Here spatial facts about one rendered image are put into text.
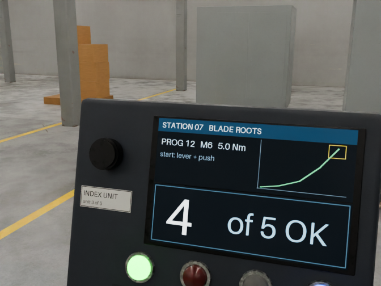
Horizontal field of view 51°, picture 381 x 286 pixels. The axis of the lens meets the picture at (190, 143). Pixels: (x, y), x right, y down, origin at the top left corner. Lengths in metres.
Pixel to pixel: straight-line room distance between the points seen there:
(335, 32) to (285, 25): 5.18
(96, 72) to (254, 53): 3.16
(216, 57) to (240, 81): 0.65
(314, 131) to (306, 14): 12.60
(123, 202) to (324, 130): 0.18
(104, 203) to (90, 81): 8.12
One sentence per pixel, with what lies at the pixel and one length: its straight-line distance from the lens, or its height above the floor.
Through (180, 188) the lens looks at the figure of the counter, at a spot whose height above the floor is 1.19.
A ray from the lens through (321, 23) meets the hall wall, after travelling 12.88.
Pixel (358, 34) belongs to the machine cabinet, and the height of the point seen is 1.41.
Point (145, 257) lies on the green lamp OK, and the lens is 0.36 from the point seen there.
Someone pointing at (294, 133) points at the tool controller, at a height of 1.24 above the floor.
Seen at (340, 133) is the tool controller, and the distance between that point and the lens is 0.33.
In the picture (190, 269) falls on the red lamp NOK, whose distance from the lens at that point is 0.35.
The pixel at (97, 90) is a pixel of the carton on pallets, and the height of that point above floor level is 0.32.
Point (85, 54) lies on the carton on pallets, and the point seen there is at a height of 1.03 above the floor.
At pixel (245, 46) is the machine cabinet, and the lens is 7.91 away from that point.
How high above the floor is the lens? 1.31
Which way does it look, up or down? 14 degrees down
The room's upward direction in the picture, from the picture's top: straight up
